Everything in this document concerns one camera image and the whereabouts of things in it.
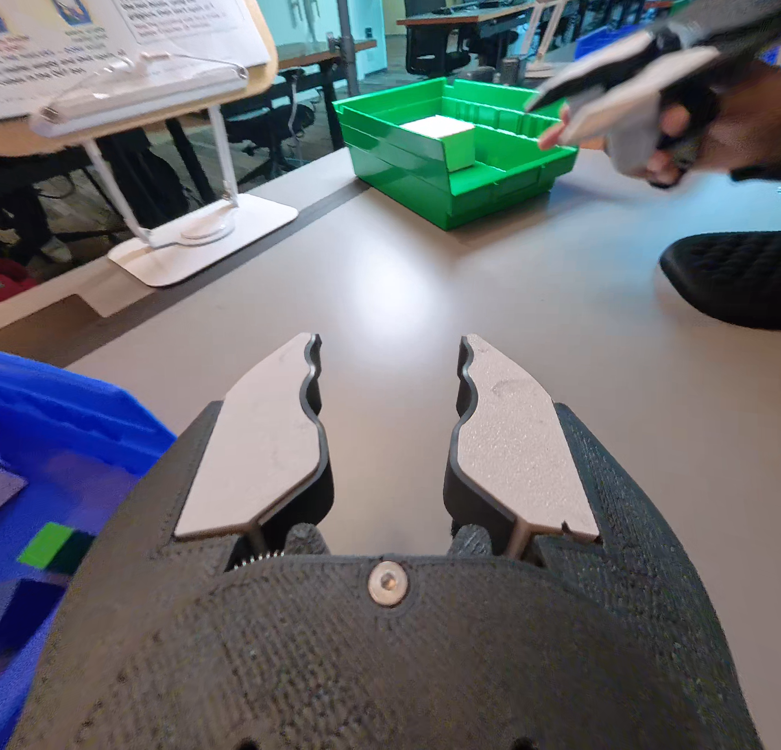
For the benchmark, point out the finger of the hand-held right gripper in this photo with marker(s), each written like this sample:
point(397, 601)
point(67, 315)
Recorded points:
point(640, 84)
point(604, 60)

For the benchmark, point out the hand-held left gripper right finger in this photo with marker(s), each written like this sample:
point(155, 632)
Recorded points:
point(518, 445)

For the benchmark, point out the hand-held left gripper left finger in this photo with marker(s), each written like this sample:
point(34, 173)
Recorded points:
point(256, 445)

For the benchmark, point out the small cardboard box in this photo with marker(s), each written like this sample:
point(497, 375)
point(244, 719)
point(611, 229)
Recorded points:
point(439, 128)

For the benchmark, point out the blue plastic bin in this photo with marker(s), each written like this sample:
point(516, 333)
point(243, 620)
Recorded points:
point(73, 408)
point(595, 40)

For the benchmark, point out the green plastic bin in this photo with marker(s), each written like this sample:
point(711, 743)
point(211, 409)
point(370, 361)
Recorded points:
point(427, 194)

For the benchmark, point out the wooden background desk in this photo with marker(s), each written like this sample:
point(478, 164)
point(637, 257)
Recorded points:
point(476, 20)

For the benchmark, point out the grey desk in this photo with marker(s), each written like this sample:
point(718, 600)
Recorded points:
point(427, 310)

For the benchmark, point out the person's right hand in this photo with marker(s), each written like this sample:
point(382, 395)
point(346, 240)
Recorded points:
point(744, 121)

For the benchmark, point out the black textured pad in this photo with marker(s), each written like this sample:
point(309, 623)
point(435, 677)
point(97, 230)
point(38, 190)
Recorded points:
point(726, 274)

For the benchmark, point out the green block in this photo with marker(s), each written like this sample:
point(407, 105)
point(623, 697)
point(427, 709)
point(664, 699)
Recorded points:
point(46, 545)

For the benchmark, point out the flat white cardboard sheet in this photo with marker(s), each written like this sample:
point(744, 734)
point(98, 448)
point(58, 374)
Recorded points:
point(11, 486)

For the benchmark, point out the red bag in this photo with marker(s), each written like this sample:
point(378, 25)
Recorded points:
point(15, 283)

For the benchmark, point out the printed instruction sheet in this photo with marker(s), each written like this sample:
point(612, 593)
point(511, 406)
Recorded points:
point(152, 29)

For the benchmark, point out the dark metal post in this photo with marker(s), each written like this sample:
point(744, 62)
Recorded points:
point(345, 5)

